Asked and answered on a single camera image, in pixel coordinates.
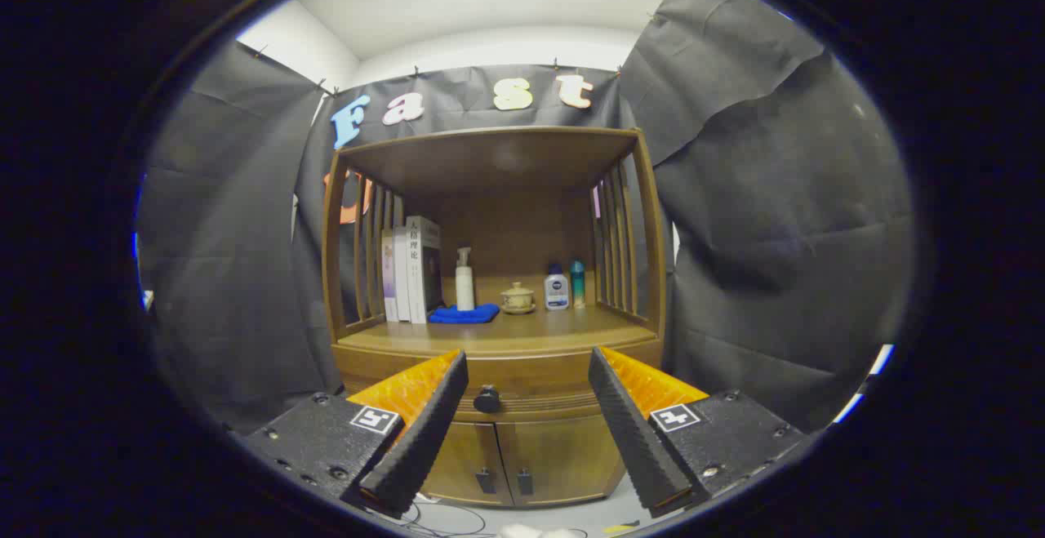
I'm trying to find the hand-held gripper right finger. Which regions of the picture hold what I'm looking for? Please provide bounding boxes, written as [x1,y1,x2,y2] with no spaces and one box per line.
[588,346,807,520]

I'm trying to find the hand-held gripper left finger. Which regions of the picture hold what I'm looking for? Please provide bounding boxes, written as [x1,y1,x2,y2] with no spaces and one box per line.
[243,349,470,520]

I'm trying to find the black floor cables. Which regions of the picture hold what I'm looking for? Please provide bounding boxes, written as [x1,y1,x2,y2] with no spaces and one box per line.
[359,497,589,538]

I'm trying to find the blue folded cloth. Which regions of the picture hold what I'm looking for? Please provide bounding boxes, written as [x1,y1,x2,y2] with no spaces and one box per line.
[428,303,500,325]

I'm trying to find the wooden drawer with black knob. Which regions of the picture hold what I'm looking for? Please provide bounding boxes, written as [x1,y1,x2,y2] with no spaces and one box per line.
[336,340,662,425]

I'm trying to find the thin white book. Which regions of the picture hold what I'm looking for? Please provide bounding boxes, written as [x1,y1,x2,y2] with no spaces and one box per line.
[394,225,411,323]

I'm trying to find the white pump bottle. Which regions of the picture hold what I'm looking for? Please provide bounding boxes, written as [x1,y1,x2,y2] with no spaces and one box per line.
[455,247,476,312]

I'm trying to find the wooden countertop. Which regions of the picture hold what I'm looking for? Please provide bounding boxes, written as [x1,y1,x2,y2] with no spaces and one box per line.
[337,273,660,359]

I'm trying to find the white bottle with blue cap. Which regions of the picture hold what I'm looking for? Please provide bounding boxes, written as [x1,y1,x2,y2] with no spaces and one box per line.
[544,264,570,311]

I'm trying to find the beige lidded teacup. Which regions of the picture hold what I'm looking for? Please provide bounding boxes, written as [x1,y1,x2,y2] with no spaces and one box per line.
[500,282,537,315]

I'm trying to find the wooden cabinet door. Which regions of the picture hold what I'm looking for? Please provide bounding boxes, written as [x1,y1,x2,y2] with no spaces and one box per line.
[496,416,628,508]
[420,421,515,508]

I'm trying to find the pale purple book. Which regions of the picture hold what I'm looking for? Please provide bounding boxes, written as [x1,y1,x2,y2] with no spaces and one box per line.
[381,229,398,322]

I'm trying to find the wooden cabinet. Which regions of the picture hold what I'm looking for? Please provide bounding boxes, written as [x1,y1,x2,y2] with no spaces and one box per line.
[321,126,670,510]

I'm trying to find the thick white book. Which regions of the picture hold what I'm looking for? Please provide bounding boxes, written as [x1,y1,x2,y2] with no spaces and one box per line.
[406,216,444,325]

